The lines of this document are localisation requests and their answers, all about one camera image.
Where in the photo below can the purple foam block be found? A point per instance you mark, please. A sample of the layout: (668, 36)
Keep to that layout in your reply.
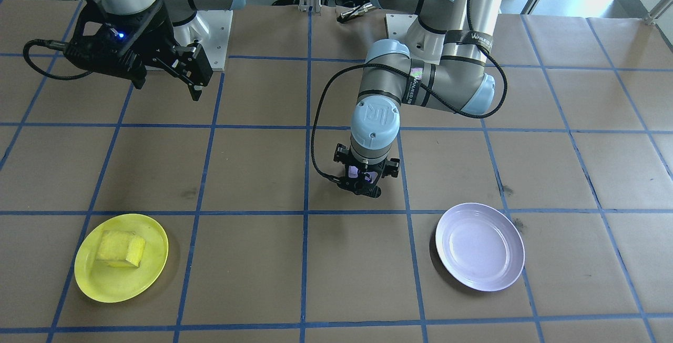
(353, 172)

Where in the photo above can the yellow foam block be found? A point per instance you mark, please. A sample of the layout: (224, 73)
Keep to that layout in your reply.
(118, 248)

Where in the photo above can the purple plate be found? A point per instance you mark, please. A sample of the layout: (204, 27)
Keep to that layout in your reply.
(478, 248)

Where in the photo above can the silver metal tool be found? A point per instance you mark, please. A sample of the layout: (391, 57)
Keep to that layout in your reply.
(353, 13)

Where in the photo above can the yellow plate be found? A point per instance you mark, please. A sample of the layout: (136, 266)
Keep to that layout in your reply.
(131, 285)

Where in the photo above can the aluminium profile bar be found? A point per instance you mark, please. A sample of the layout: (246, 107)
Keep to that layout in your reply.
(661, 12)

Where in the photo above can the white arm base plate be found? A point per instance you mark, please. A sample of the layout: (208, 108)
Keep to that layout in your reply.
(394, 24)
(215, 43)

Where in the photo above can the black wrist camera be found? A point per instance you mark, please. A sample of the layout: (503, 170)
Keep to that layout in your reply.
(360, 189)
(105, 59)

